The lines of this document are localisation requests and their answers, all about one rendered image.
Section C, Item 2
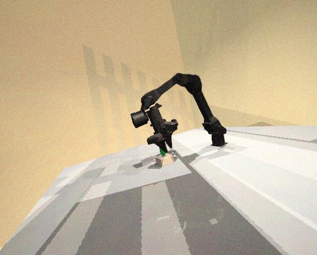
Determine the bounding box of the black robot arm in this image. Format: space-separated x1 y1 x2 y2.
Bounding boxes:
130 73 227 147

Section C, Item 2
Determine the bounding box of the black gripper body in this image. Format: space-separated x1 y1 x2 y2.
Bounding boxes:
147 117 171 145

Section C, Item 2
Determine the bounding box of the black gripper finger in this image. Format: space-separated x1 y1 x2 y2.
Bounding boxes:
163 132 173 148
155 138 168 153

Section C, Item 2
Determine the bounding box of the small beige block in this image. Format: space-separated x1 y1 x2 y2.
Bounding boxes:
155 153 174 167

